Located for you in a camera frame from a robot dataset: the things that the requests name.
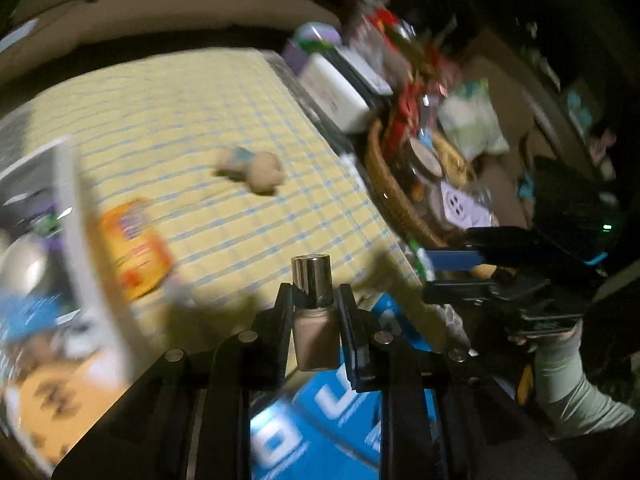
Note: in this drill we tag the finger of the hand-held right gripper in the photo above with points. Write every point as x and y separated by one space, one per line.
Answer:
452 259
460 292

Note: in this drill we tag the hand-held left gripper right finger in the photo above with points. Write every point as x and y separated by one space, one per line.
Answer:
350 327

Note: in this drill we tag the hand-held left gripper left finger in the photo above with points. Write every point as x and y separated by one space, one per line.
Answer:
286 312

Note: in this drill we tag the beige cosmetic bottle silver cap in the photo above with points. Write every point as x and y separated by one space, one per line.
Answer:
315 330

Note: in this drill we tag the white storage box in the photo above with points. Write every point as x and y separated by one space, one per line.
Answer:
85 240

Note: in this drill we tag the person's right forearm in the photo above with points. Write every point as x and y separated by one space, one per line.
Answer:
575 390

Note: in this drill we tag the white purple card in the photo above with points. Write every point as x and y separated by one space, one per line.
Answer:
465 205

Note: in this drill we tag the blue and white box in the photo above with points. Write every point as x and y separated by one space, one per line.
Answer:
320 410

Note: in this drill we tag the brown cardboard box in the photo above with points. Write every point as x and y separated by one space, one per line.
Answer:
505 180

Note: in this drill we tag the wicker basket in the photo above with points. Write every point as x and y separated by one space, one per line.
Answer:
390 180

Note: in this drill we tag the round jar lid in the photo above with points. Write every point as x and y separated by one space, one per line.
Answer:
425 157

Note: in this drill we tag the green and white packet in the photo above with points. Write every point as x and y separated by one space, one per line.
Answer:
475 115

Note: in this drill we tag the small beige plush toy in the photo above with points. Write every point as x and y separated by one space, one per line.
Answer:
255 170

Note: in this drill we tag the orange snack packet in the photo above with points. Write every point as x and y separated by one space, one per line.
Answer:
135 250

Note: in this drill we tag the pile of red snack packets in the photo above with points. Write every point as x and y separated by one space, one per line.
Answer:
405 95

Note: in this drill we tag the white rectangular box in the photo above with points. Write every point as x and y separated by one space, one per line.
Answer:
335 92

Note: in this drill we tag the flat white tray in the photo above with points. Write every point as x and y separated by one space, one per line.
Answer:
362 67

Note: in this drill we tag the yellow checked tablecloth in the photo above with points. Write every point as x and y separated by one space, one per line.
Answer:
200 110

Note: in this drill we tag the blue plastic packet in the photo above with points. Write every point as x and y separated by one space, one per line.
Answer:
30 317

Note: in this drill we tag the purple round container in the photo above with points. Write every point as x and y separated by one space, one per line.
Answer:
312 42

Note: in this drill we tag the beige sofa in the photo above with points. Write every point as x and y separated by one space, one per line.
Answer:
150 15

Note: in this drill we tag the white paper sheet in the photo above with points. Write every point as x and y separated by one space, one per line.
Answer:
20 34

